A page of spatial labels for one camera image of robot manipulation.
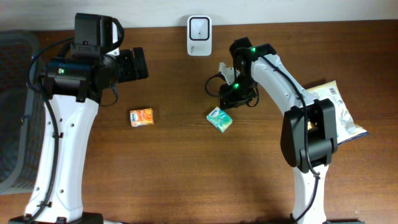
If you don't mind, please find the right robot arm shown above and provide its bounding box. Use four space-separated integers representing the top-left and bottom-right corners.
219 37 338 223

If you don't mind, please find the dark grey plastic basket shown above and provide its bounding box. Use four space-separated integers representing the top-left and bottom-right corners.
1 30 44 195

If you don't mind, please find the green tea drink carton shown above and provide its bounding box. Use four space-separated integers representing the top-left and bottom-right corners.
307 121 318 130

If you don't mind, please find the orange tissue pack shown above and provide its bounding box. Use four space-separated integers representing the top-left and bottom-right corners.
129 108 154 128

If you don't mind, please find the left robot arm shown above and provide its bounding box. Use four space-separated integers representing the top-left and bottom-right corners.
11 13 149 224

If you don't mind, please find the yellow snack bag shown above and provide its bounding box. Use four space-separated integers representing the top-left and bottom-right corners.
307 80 368 145

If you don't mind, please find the teal tissue pack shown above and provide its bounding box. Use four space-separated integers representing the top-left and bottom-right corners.
206 107 233 133

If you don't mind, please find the white barcode scanner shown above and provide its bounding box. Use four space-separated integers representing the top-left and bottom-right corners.
187 15 213 57

